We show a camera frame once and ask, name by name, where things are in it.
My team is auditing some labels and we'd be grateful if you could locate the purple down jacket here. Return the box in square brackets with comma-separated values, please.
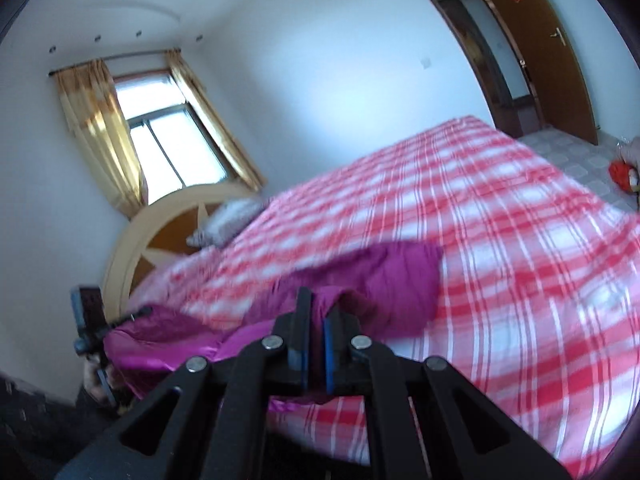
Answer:
[102, 242, 443, 406]

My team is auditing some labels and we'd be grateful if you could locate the cream and brown headboard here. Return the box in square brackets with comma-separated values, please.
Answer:
[102, 182, 271, 321]

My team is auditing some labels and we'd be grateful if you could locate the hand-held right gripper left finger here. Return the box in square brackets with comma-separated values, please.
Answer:
[55, 287, 313, 480]

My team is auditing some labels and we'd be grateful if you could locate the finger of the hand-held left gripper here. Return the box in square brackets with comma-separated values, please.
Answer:
[102, 306, 153, 333]

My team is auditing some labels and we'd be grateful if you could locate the bed with red plaid sheet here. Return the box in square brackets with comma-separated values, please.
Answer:
[125, 115, 640, 480]

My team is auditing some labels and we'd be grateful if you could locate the brown door frame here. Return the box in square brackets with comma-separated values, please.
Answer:
[404, 0, 543, 136]

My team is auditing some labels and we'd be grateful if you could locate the brown wooden door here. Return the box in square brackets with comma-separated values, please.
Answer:
[467, 0, 599, 147]

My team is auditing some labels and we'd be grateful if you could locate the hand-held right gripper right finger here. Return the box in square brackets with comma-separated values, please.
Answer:
[322, 302, 571, 480]

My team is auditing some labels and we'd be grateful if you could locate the dark curtain rod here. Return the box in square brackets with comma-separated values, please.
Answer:
[49, 48, 182, 77]

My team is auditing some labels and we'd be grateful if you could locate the window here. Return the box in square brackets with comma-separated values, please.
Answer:
[114, 70, 237, 206]

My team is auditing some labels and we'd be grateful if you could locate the striped grey pillow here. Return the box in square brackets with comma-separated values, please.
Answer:
[186, 197, 275, 249]

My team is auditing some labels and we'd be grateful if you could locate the red plush toy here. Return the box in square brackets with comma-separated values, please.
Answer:
[608, 159, 640, 194]

